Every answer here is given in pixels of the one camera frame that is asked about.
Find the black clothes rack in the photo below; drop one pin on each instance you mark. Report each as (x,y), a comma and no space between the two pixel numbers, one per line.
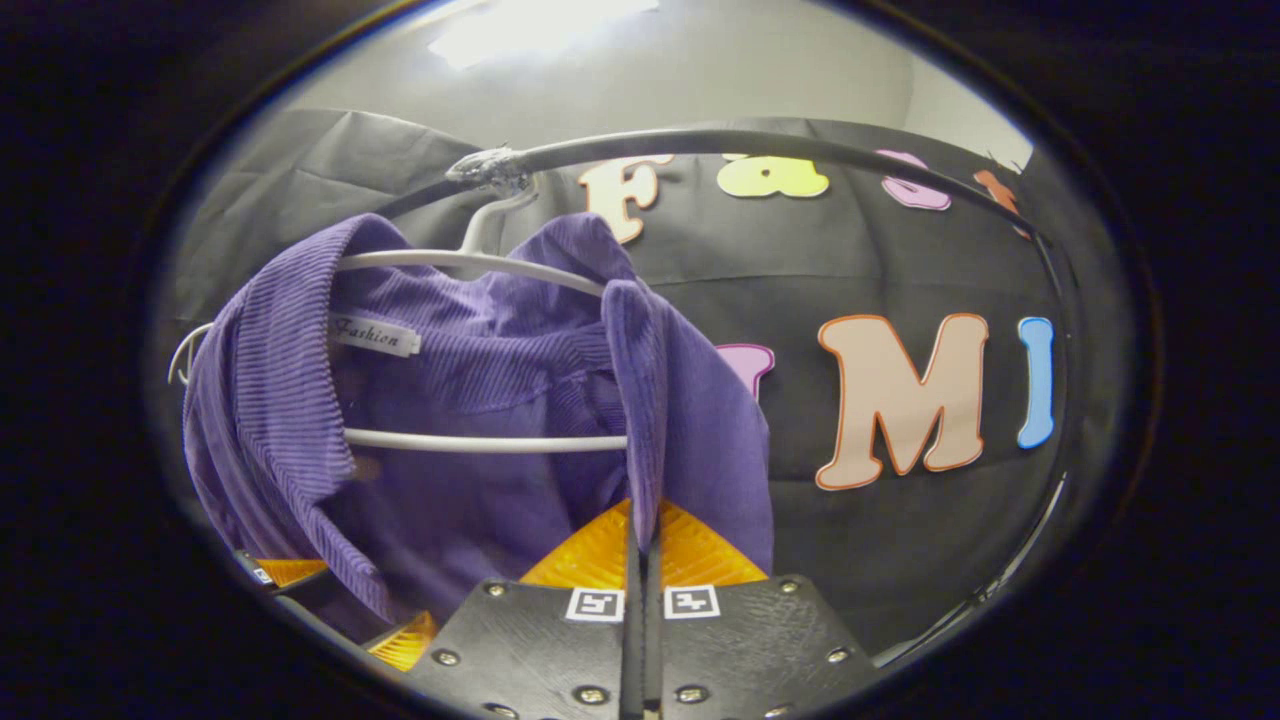
(760,140)

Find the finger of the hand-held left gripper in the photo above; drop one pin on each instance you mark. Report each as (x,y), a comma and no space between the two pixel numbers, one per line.
(408,642)
(290,572)

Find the black backdrop cloth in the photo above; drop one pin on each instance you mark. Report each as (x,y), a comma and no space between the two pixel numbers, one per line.
(880,260)

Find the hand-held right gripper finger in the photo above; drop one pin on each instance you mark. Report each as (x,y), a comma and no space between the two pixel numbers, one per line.
(631,660)
(652,660)

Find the white plastic hanger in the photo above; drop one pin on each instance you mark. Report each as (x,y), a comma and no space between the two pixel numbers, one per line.
(480,441)
(180,355)

